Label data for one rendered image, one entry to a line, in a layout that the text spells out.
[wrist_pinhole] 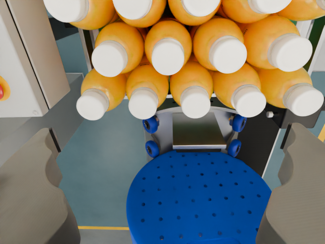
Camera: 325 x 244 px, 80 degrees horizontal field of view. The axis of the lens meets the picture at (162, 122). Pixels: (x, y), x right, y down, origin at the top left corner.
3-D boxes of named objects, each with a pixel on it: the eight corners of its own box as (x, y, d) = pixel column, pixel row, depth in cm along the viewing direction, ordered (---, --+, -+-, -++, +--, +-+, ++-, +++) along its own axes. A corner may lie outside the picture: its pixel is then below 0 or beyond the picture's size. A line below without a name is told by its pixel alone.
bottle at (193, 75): (163, 65, 44) (159, 102, 28) (185, 39, 41) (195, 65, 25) (185, 84, 46) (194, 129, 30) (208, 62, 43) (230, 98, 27)
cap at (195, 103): (175, 101, 28) (175, 107, 27) (194, 81, 27) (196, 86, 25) (194, 116, 29) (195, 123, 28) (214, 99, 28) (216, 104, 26)
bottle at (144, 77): (170, 78, 45) (170, 120, 30) (140, 81, 46) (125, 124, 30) (167, 46, 42) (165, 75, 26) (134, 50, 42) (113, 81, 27)
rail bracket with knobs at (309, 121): (252, 106, 49) (270, 129, 40) (258, 79, 45) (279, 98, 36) (292, 105, 49) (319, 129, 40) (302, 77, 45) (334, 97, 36)
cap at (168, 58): (164, 32, 23) (164, 34, 22) (189, 52, 25) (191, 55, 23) (146, 59, 25) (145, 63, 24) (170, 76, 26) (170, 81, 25)
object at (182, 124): (172, 121, 49) (172, 155, 38) (171, 113, 47) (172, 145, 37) (213, 120, 48) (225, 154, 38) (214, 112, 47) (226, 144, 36)
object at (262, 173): (194, 208, 218) (196, 221, 205) (210, 78, 138) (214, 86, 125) (242, 209, 216) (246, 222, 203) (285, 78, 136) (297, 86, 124)
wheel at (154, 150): (154, 162, 48) (160, 159, 49) (153, 148, 46) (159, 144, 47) (144, 153, 51) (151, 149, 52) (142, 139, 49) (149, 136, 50)
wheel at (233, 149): (225, 158, 48) (233, 161, 47) (228, 144, 46) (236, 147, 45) (233, 148, 51) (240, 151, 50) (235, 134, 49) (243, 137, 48)
